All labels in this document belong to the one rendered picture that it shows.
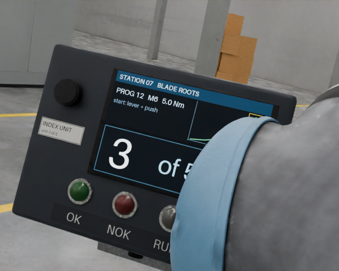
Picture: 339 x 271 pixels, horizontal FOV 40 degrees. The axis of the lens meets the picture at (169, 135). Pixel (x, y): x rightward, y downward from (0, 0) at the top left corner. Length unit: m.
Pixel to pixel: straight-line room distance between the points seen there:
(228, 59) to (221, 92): 8.45
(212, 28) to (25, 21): 2.56
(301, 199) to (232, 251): 0.04
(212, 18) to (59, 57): 6.33
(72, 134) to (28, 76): 6.36
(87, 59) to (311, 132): 0.32
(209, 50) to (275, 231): 6.61
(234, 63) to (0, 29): 4.29
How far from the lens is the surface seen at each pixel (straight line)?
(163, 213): 0.46
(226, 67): 8.93
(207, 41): 6.82
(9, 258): 2.57
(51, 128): 0.51
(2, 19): 6.52
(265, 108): 0.45
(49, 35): 6.91
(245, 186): 0.21
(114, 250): 0.57
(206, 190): 0.22
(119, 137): 0.48
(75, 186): 0.49
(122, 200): 0.47
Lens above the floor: 1.30
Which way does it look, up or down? 14 degrees down
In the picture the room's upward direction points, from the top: 11 degrees clockwise
